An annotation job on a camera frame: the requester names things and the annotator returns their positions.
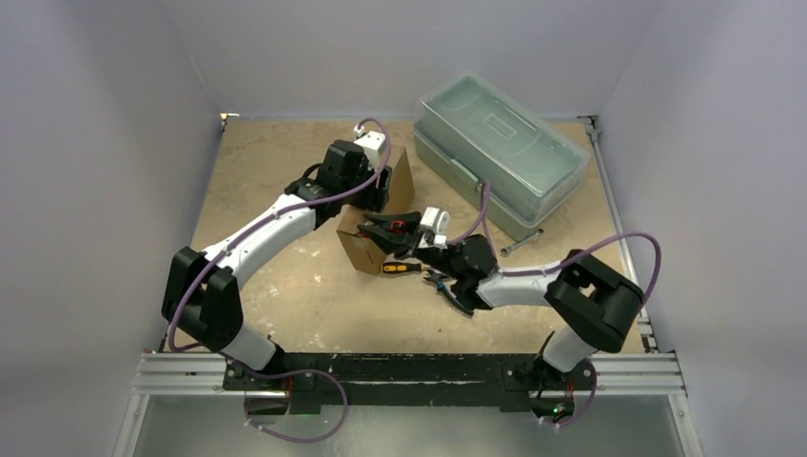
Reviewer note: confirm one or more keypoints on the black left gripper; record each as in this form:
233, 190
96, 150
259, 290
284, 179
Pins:
373, 197

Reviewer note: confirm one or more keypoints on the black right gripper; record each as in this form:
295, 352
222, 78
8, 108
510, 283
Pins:
406, 238

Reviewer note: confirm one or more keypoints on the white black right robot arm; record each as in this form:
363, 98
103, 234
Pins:
597, 304

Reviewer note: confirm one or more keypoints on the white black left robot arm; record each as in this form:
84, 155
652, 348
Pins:
203, 293

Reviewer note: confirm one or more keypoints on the yellow black screwdriver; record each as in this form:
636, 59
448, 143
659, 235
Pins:
397, 267

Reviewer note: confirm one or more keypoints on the silver wrench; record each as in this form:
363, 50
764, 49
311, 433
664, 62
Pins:
506, 251

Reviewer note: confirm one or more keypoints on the translucent green plastic toolbox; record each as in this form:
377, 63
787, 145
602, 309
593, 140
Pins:
470, 132

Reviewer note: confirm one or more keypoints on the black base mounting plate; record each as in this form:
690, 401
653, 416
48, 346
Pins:
508, 382

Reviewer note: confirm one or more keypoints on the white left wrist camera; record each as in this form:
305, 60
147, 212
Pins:
372, 142

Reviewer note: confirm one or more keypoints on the blue handled pliers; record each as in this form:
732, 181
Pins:
439, 281

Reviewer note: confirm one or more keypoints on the aluminium front frame rail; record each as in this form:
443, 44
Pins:
178, 407

